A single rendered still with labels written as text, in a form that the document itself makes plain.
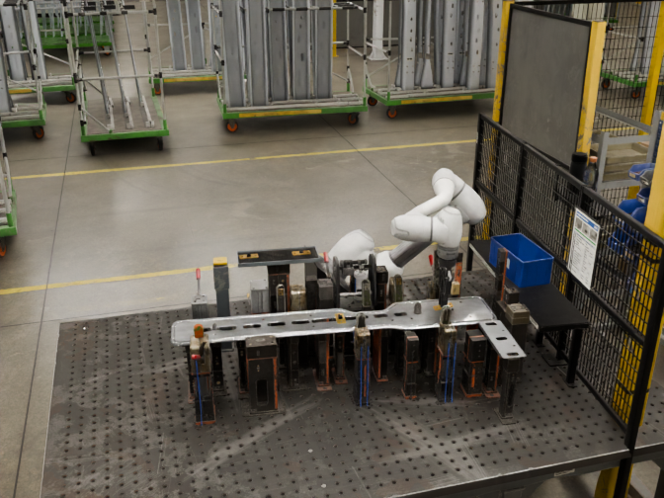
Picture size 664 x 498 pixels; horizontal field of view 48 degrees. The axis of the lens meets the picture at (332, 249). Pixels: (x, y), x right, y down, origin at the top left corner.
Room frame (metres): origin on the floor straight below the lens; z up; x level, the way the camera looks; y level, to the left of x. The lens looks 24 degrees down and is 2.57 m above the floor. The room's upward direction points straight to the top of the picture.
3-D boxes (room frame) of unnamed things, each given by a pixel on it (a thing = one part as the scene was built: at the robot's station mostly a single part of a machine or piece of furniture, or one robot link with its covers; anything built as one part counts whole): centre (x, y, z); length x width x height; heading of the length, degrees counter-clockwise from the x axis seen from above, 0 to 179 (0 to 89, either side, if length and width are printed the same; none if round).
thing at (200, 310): (2.85, 0.57, 0.88); 0.11 x 0.10 x 0.36; 9
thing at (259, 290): (2.89, 0.32, 0.90); 0.13 x 0.10 x 0.41; 9
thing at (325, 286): (2.97, 0.03, 0.89); 0.13 x 0.11 x 0.38; 9
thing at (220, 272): (3.03, 0.50, 0.92); 0.08 x 0.08 x 0.44; 9
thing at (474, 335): (2.68, -0.60, 0.84); 0.11 x 0.10 x 0.28; 9
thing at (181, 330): (2.77, -0.02, 1.00); 1.38 x 0.22 x 0.02; 99
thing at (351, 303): (3.00, -0.10, 0.94); 0.18 x 0.13 x 0.49; 99
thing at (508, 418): (2.50, -0.71, 0.84); 0.11 x 0.06 x 0.29; 9
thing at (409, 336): (2.65, -0.33, 0.84); 0.11 x 0.08 x 0.29; 9
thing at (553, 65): (5.15, -1.46, 1.00); 1.34 x 0.14 x 2.00; 16
